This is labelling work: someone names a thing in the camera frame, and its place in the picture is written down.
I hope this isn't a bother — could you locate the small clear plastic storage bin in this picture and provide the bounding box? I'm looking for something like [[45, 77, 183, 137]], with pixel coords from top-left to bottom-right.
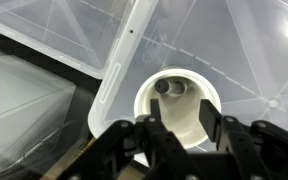
[[0, 0, 139, 80]]

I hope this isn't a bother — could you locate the white speckled paper cup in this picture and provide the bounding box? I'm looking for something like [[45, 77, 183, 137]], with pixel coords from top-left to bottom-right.
[[133, 68, 223, 150]]

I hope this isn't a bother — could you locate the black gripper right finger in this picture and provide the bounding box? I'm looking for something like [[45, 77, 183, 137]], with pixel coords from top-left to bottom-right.
[[198, 98, 288, 180]]

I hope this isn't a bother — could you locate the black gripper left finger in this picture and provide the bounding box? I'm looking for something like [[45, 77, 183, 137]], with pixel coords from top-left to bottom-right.
[[58, 98, 198, 180]]

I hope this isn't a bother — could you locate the black marker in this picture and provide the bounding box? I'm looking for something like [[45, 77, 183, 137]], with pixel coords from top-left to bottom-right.
[[154, 78, 187, 96]]

